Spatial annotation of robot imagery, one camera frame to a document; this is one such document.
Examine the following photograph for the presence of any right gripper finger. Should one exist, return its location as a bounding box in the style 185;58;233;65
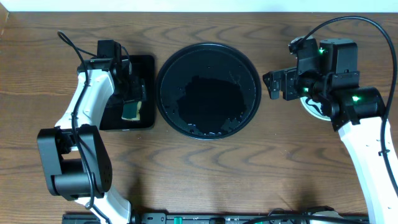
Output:
269;89;280;100
262;71;282;89

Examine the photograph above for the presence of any green yellow sponge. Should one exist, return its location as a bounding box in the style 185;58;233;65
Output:
121;101;142;121

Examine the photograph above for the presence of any mint plate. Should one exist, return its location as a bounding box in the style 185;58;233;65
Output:
300;96;331;121

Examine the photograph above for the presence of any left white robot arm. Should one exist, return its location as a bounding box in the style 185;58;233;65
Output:
37;58;139;223

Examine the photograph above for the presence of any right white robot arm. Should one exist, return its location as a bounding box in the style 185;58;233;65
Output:
262;39;397;223

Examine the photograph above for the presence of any black rectangular tray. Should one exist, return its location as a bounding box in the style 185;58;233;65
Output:
99;55;155;131

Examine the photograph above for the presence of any black round tray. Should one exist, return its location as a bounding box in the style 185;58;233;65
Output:
155;42;261;140

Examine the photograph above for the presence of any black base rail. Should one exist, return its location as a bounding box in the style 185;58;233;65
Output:
62;212;371;224

